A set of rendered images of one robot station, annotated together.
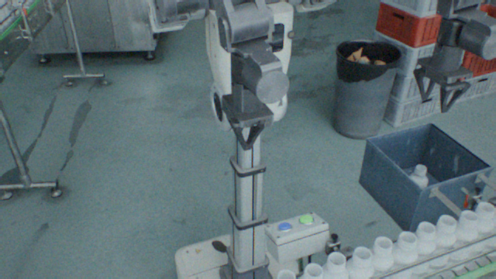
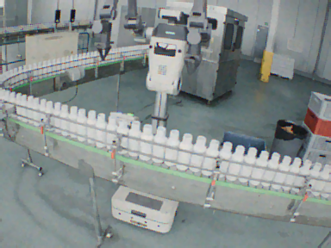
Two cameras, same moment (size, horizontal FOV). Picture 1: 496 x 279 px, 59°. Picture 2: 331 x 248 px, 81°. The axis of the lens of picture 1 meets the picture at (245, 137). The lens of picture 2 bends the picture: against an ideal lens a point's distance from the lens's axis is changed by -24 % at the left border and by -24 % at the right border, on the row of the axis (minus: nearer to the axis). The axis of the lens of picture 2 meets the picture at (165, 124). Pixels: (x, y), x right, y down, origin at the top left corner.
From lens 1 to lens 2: 1.01 m
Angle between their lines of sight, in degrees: 31
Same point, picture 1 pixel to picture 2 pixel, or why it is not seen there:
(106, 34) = (192, 85)
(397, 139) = (242, 140)
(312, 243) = not seen: hidden behind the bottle
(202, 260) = not seen: hidden behind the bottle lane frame
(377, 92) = (288, 149)
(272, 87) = (96, 27)
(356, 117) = not seen: hidden behind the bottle
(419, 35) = (317, 127)
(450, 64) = (190, 50)
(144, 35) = (209, 91)
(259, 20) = (107, 11)
